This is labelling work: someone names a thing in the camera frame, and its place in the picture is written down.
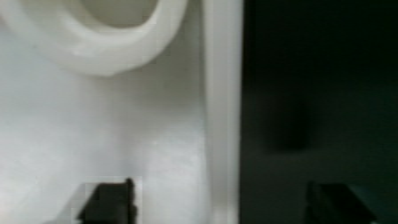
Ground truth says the white square tabletop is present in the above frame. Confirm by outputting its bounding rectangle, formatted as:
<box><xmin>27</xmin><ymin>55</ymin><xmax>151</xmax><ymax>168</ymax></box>
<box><xmin>0</xmin><ymin>0</ymin><xmax>243</xmax><ymax>224</ymax></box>

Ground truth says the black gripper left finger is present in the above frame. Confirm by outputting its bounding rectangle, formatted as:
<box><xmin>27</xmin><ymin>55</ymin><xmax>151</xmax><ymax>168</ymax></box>
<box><xmin>76</xmin><ymin>179</ymin><xmax>138</xmax><ymax>224</ymax></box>

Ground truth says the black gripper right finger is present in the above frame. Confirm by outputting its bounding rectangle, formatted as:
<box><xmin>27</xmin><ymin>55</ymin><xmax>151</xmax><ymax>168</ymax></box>
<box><xmin>304</xmin><ymin>182</ymin><xmax>377</xmax><ymax>224</ymax></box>

